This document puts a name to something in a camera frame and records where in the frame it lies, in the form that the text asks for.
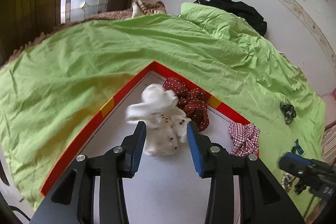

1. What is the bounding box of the striped tabby cushion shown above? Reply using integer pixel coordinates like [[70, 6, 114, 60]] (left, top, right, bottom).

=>
[[132, 0, 167, 17]]

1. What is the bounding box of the white scrunchie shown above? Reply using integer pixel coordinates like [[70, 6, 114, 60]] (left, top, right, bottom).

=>
[[126, 84, 192, 157]]

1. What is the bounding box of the green bed sheet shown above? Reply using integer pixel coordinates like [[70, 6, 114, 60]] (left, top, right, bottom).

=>
[[0, 2, 326, 216]]

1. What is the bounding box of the black clothing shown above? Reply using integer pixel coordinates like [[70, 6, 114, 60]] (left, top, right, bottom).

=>
[[193, 0, 267, 36]]

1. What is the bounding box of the dark green scrunchie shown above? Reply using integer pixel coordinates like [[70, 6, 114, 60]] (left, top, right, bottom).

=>
[[280, 102, 297, 125]]

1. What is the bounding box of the blue strap wristwatch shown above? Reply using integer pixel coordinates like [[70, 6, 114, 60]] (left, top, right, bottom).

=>
[[291, 139, 305, 156]]

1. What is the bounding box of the red cardboard box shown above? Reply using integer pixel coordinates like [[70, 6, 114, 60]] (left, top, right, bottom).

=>
[[41, 61, 260, 224]]

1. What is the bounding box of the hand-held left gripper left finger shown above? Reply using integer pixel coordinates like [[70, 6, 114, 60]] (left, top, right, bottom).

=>
[[30, 121, 147, 224]]

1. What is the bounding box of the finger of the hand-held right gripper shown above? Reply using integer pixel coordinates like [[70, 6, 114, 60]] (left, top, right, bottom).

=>
[[279, 153, 313, 178]]

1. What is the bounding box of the pink striped sofa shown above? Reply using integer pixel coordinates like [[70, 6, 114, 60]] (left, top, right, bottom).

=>
[[322, 88, 336, 161]]

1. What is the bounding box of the dark red dotted scrunchie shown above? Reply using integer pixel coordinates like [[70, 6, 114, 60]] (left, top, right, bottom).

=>
[[163, 77, 210, 132]]

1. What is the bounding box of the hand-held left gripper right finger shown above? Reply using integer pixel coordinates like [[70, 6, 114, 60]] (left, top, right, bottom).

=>
[[186, 121, 306, 224]]

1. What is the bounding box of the brown fuzzy blanket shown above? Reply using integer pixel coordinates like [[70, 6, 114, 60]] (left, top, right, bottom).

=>
[[5, 9, 137, 64]]

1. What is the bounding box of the red plaid scrunchie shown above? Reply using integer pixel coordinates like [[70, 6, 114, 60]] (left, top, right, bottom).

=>
[[228, 122, 261, 157]]

